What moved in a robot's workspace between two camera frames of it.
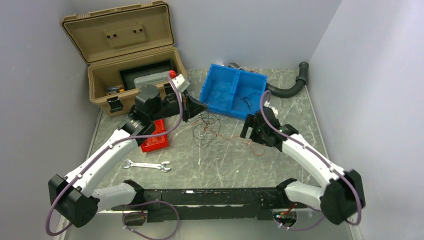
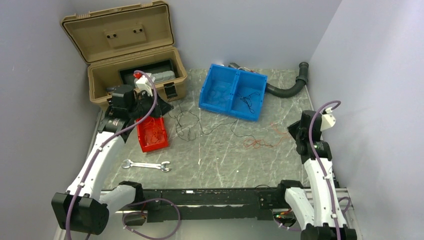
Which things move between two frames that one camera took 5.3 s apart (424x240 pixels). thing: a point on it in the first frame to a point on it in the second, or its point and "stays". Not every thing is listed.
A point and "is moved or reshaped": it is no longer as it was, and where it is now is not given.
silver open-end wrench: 156,165 stays
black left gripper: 191,107 to 161,107
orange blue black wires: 206,127 is moved or reshaped
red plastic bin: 151,143 stays
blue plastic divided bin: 232,91 stays
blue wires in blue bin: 220,95 stays
